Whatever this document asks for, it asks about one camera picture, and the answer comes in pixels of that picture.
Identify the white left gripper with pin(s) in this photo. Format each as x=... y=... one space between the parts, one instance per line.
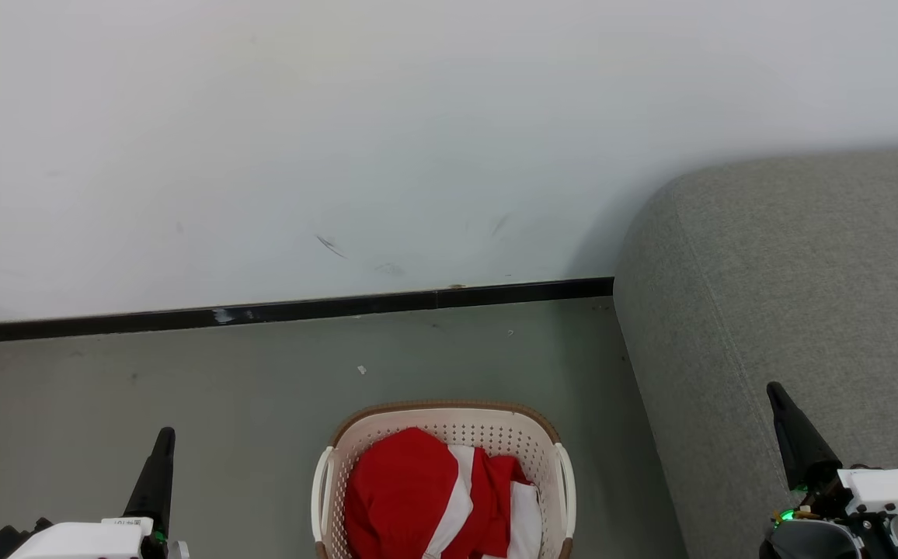
x=84 y=542

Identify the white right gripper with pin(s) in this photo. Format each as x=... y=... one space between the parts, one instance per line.
x=884 y=493

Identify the red shorts with white stripe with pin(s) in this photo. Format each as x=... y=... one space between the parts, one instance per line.
x=402 y=489

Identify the red and white shirt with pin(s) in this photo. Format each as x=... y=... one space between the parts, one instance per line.
x=528 y=520

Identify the grey fabric sofa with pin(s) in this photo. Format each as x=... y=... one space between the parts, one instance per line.
x=791 y=295

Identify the white plastic laundry basket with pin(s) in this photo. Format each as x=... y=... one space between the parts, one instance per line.
x=449 y=419

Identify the black wall baseboard strip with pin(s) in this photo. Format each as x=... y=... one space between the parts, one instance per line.
x=278 y=312

